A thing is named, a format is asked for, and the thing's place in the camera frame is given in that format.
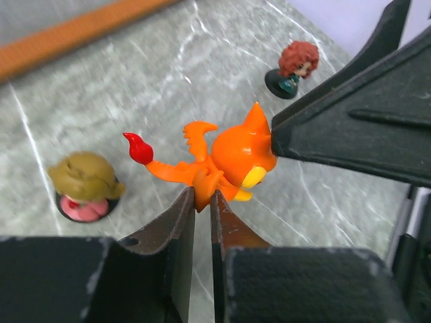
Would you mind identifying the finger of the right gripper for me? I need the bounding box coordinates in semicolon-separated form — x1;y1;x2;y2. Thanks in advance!
272;30;430;187
352;0;411;63

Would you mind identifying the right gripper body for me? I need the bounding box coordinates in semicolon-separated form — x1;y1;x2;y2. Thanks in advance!
386;186;430;322

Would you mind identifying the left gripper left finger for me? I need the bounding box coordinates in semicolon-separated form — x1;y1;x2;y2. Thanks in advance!
1;188;195;323

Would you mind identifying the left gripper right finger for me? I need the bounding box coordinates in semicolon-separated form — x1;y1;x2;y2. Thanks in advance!
210;192;410;323

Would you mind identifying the orange wooden two-tier shelf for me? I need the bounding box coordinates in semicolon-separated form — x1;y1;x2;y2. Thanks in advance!
1;0;176;83

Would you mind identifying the red-haired small figurine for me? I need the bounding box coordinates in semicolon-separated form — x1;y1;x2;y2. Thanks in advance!
265;40;320;100

